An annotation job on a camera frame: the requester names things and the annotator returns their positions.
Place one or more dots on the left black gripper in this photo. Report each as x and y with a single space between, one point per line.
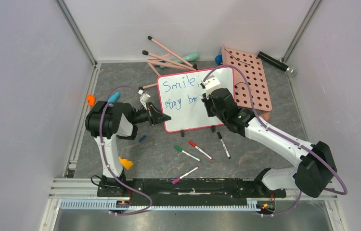
154 116

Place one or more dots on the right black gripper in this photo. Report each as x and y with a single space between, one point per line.
209 103

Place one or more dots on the blue marker cap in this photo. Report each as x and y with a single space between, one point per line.
142 138

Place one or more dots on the pink framed whiteboard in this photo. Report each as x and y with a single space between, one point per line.
180 97

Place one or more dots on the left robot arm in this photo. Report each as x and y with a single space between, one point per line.
107 122

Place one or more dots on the green marker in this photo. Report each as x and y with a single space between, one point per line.
186 153

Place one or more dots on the black marker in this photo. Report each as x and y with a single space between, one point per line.
223 145

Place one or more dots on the red marker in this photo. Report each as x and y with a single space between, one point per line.
200 150

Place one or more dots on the pink folding stand legs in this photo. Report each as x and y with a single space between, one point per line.
169 60

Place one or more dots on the blue toy car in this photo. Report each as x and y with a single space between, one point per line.
219 60

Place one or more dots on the large blue marker toy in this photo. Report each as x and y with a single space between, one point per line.
114 97

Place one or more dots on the orange cap right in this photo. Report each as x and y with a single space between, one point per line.
265 116

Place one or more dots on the pink perforated board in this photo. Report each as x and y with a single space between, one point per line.
253 80

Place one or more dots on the yellow orange block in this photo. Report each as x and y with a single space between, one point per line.
127 164

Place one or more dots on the mint green tube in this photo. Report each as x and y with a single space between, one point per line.
190 58

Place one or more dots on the black flashlight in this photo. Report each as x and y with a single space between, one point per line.
289 70

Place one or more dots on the purple marker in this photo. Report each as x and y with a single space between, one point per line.
175 181

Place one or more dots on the orange clip left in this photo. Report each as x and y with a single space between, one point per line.
90 100

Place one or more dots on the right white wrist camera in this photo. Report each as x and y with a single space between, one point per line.
210 85

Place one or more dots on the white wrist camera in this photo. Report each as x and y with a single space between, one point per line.
144 97
210 85

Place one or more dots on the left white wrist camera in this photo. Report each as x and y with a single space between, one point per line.
144 97

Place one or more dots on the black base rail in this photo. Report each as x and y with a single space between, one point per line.
187 192

